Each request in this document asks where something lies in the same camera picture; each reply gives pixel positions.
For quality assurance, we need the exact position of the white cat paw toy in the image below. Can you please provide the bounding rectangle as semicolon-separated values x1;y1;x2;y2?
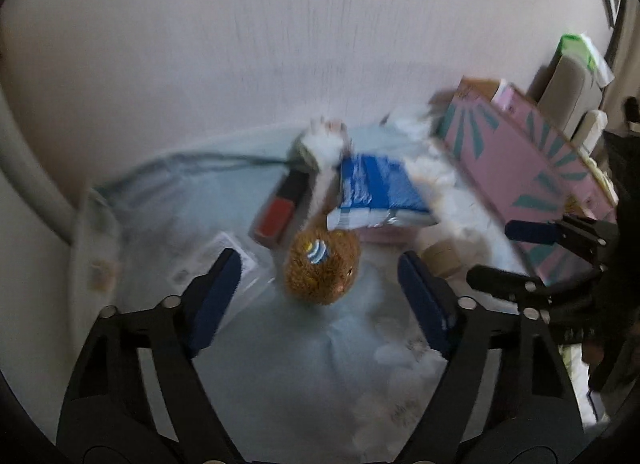
296;117;352;172

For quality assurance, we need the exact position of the clear plastic package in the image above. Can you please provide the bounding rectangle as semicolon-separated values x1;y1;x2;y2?
168;230;274;300

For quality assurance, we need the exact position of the pink patterned cardboard box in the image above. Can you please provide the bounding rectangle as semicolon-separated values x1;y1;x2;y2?
429;74;618;278

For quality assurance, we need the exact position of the blue wet wipes pack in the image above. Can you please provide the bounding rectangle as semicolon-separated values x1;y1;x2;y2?
326;154;438;230

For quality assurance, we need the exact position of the green white tissue pack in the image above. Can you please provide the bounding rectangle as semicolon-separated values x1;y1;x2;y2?
558;34;615;88

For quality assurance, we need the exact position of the white pillow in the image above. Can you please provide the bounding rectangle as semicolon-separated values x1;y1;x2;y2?
572;109;608;155

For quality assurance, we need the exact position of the brown hedgehog plush toy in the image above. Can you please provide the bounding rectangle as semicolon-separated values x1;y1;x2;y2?
284;227;361;306

